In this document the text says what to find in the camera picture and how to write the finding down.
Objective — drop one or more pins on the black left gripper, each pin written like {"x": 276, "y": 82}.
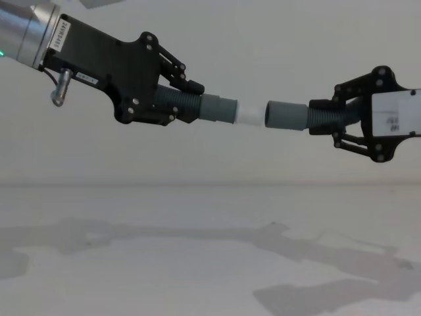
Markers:
{"x": 108, "y": 66}

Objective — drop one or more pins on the white table cloth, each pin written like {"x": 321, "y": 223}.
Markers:
{"x": 197, "y": 250}

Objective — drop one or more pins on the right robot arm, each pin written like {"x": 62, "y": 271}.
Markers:
{"x": 394, "y": 112}

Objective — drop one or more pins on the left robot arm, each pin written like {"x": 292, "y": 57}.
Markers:
{"x": 23, "y": 29}

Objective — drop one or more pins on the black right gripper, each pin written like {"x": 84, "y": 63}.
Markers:
{"x": 383, "y": 148}

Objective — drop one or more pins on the white plastic pipe connector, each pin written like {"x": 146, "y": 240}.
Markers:
{"x": 250, "y": 115}

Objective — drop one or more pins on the white curtain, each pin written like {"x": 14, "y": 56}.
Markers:
{"x": 263, "y": 49}

